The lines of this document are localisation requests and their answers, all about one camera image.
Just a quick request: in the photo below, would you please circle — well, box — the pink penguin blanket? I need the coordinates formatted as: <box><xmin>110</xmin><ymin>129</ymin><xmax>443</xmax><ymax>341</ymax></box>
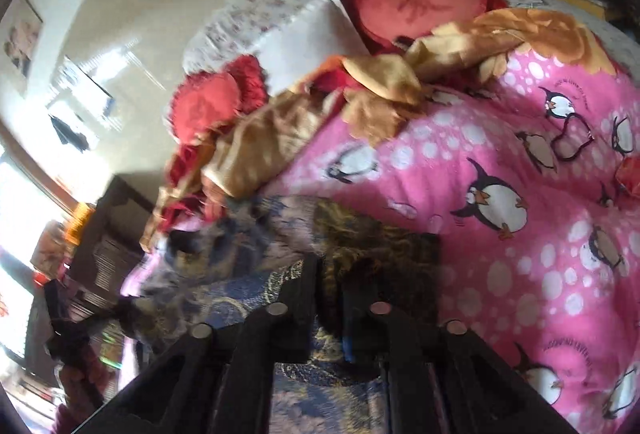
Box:
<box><xmin>122</xmin><ymin>48</ymin><xmax>640</xmax><ymax>434</ymax></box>

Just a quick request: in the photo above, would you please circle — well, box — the red and yellow floral blanket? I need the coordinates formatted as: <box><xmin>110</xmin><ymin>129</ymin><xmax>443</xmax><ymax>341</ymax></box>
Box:
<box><xmin>140</xmin><ymin>6</ymin><xmax>619</xmax><ymax>255</ymax></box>

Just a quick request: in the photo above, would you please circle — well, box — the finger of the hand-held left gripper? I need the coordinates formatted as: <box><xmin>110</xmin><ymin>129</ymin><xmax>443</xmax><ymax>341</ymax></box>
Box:
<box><xmin>90</xmin><ymin>295</ymin><xmax>142</xmax><ymax>331</ymax></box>

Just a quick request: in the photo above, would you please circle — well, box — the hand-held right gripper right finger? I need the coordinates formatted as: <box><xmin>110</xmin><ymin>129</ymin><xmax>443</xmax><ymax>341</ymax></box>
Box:
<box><xmin>342</xmin><ymin>264</ymin><xmax>578</xmax><ymax>434</ymax></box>

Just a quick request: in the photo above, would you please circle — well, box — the white wall calendar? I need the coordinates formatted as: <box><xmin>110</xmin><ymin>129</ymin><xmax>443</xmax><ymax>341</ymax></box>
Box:
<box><xmin>50</xmin><ymin>56</ymin><xmax>117</xmax><ymax>121</ymax></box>

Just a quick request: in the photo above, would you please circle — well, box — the dark wooden desk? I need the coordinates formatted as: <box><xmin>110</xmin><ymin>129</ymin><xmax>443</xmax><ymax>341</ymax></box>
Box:
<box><xmin>65</xmin><ymin>176</ymin><xmax>157</xmax><ymax>365</ymax></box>

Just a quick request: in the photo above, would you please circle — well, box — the red cloth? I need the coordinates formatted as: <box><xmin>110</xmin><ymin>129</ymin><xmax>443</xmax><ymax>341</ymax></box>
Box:
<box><xmin>615</xmin><ymin>154</ymin><xmax>640</xmax><ymax>195</ymax></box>

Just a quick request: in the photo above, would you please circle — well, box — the dark hanging cloth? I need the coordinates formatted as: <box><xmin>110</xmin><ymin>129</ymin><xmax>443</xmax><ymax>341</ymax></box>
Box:
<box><xmin>50</xmin><ymin>114</ymin><xmax>92</xmax><ymax>151</ymax></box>

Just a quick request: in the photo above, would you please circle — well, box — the wall poster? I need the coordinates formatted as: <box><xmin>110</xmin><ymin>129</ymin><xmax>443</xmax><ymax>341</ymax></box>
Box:
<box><xmin>4</xmin><ymin>0</ymin><xmax>44</xmax><ymax>80</ymax></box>

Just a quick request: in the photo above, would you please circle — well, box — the red heart pillow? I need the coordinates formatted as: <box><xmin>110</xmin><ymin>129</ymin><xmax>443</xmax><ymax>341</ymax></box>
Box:
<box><xmin>164</xmin><ymin>55</ymin><xmax>269</xmax><ymax>151</ymax></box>
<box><xmin>344</xmin><ymin>0</ymin><xmax>507</xmax><ymax>53</ymax></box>

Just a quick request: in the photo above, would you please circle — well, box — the person's left hand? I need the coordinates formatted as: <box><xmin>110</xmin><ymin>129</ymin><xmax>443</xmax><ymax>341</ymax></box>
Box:
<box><xmin>54</xmin><ymin>350</ymin><xmax>110</xmax><ymax>421</ymax></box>

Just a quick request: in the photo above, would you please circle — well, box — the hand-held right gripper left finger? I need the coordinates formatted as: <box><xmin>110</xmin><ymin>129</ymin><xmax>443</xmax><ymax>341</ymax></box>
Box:
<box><xmin>107</xmin><ymin>254</ymin><xmax>321</xmax><ymax>434</ymax></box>

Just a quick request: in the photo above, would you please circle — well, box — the white pillow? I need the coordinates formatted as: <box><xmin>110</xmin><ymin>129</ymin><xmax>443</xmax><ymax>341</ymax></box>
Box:
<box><xmin>252</xmin><ymin>0</ymin><xmax>369</xmax><ymax>95</ymax></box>

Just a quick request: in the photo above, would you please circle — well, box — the window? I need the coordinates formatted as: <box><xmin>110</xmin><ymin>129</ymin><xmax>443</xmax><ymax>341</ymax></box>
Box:
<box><xmin>0</xmin><ymin>149</ymin><xmax>67</xmax><ymax>365</ymax></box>

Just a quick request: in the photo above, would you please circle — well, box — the dark floral patterned shirt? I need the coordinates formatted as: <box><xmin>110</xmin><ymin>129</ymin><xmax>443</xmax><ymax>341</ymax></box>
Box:
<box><xmin>120</xmin><ymin>194</ymin><xmax>443</xmax><ymax>434</ymax></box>

